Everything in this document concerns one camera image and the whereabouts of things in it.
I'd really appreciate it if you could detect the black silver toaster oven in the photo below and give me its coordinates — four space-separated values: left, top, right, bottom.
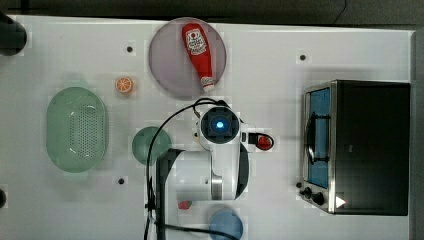
297 80 411 216

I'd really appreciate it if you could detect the green perforated colander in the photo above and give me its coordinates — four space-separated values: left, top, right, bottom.
46 81 109 181

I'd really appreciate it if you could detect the green plastic mug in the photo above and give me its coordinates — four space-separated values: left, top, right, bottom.
132 126 172 166

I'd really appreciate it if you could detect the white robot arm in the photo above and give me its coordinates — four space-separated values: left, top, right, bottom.
155 106 254 240

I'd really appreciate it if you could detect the small red tomato toy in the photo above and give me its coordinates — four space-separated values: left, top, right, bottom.
256 135 273 151

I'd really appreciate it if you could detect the dark grey cylinder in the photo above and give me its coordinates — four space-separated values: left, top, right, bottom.
0 13 27 56

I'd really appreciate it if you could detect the red plush ketchup bottle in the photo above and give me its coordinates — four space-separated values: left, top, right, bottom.
181 22 215 92

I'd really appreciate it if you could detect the grey round plate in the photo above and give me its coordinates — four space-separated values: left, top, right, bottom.
149 17 227 98

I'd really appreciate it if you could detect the red strawberry toy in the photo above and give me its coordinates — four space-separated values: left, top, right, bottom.
178 201 192 210

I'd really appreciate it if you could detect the orange slice toy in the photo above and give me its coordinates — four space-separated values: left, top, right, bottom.
115 77 134 94

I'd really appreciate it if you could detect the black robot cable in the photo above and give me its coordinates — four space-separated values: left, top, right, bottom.
143 97 241 240

